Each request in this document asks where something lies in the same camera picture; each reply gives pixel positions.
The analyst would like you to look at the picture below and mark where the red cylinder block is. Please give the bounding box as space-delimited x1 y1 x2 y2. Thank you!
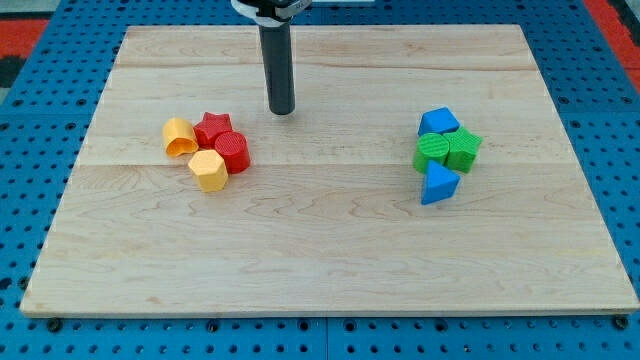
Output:
214 131 251 174

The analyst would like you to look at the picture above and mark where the blue cube block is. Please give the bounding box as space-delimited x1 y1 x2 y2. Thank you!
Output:
417 107 460 136

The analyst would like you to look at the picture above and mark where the yellow heart block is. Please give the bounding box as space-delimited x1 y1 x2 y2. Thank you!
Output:
162 117 199 157

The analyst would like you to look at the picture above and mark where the green star block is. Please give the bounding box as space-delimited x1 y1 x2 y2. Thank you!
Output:
444 127 483 173

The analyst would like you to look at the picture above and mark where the blue triangle block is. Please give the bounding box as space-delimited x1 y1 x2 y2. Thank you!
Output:
421 160 461 205

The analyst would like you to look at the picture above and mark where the red star block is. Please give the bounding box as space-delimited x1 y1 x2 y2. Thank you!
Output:
193 112 233 149

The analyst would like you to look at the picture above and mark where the green cylinder block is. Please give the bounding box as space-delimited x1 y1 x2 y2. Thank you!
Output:
413 133 450 174

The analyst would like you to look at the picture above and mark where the wooden board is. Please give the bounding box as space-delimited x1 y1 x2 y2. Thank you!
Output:
20 25 639 319

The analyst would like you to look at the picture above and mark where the yellow hexagon block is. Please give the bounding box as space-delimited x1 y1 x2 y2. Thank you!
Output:
188 150 228 192

